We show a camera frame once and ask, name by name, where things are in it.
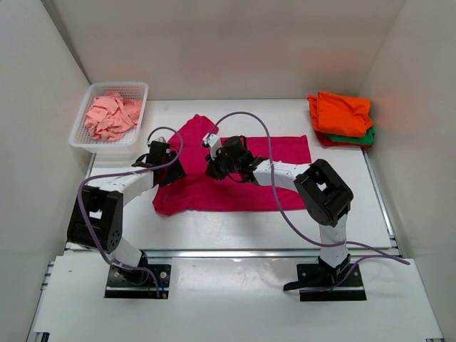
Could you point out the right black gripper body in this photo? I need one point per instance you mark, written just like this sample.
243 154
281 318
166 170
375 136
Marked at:
222 165

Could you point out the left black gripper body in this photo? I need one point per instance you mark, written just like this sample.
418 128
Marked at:
173 172

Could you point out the magenta t shirt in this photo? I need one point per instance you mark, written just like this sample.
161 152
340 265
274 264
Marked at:
196 191

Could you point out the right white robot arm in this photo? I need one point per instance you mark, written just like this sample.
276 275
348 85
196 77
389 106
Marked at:
326 197

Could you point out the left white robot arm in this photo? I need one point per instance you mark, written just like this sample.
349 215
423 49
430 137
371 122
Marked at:
97 218

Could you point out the white plastic basket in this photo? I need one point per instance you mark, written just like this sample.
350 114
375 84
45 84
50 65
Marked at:
80 137

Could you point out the pink t shirt in basket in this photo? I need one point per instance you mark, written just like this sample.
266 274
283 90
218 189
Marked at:
111 116

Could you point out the red folded t shirt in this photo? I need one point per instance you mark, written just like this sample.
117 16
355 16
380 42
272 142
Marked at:
327 143

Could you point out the orange folded t shirt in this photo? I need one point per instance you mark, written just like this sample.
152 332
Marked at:
340 115

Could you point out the green folded t shirt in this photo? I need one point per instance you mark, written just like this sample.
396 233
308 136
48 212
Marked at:
367 140

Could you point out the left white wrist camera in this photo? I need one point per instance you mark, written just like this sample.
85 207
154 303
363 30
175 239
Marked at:
151 140

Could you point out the aluminium table rail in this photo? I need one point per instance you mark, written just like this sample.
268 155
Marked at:
240 253

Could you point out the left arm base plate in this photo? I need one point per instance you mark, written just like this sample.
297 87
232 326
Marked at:
128 284

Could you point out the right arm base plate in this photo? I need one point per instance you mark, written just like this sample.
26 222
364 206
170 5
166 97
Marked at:
315 284

